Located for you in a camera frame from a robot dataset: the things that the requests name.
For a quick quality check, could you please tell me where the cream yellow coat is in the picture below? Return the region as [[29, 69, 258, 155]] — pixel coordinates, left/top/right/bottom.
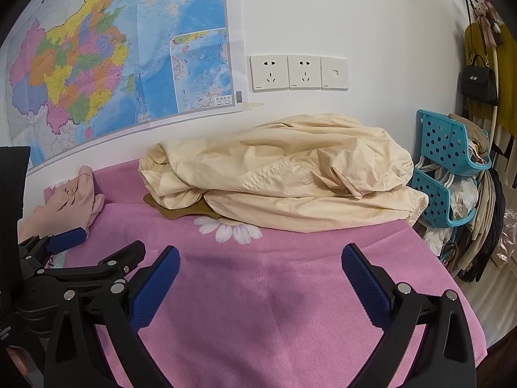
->
[[138, 114, 428, 233]]

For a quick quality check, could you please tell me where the pile of hanging clothes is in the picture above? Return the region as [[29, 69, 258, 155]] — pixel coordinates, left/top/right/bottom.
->
[[415, 113, 516, 283]]

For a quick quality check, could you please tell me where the pink folded garment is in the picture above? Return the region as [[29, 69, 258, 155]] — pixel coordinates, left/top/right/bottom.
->
[[17, 166, 105, 243]]

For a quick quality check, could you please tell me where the olive brown garment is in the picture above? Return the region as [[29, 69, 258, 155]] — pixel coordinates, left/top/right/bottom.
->
[[143, 194, 222, 220]]

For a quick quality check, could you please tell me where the pink floral bed sheet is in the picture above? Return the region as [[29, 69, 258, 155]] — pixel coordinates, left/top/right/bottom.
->
[[43, 157, 488, 388]]

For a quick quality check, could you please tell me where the lower blue plastic basket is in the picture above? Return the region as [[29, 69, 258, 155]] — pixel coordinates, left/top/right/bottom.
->
[[410, 169, 477, 228]]

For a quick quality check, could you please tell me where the blue plastic basket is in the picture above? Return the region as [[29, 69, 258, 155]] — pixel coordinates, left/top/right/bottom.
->
[[410, 169, 477, 228], [417, 110, 491, 177]]

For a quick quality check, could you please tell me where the upper blue plastic basket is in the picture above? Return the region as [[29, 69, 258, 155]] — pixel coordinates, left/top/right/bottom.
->
[[417, 110, 491, 177]]

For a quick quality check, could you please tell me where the black handbag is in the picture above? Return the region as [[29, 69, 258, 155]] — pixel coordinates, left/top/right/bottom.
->
[[460, 54, 499, 106]]

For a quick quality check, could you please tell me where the mustard yellow hanging sweater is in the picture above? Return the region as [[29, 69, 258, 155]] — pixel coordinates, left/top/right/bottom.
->
[[464, 23, 517, 137]]

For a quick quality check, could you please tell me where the plush toy on rack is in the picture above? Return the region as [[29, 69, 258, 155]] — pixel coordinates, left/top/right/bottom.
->
[[474, 0, 501, 48]]

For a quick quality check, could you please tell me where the black camera box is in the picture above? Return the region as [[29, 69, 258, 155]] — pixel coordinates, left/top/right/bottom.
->
[[1, 146, 31, 295]]

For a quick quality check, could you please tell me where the colourful wall map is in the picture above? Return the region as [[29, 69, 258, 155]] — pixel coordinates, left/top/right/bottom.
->
[[1, 0, 248, 169]]

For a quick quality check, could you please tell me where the left white wall socket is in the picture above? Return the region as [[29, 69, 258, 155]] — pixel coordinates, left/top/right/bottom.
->
[[250, 55, 289, 92]]

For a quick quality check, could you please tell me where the white wall socket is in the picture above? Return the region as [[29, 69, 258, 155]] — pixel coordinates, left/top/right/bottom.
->
[[250, 55, 289, 92], [288, 55, 322, 89]]

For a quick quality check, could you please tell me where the middle white wall socket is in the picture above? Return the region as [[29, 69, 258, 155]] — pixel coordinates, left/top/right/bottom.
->
[[288, 55, 322, 89]]

